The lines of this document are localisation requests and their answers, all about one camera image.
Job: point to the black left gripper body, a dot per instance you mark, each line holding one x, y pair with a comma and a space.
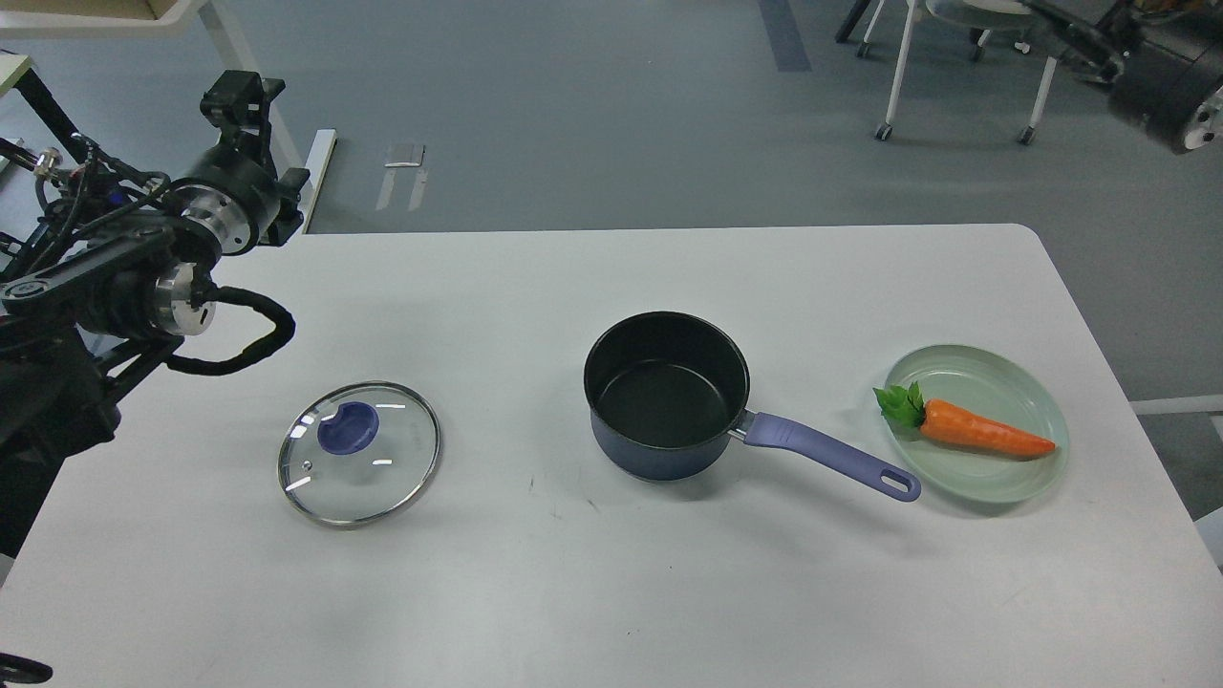
243, 204

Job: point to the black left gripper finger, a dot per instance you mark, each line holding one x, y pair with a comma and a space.
238, 106

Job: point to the glass lid with blue knob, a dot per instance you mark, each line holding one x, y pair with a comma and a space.
360, 453

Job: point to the blue saucepan with handle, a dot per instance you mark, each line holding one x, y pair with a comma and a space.
667, 391

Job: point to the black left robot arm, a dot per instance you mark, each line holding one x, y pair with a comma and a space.
115, 281

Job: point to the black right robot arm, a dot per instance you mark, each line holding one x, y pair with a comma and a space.
1158, 62

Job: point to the metal floor plate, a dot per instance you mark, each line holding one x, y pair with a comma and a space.
405, 155

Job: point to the black metal rack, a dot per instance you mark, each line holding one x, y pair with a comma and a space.
38, 143

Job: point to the orange toy carrot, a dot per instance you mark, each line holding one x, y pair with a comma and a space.
940, 420

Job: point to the light green plate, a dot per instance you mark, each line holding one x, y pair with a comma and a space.
991, 386

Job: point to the white table frame leg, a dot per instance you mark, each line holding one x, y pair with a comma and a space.
30, 20

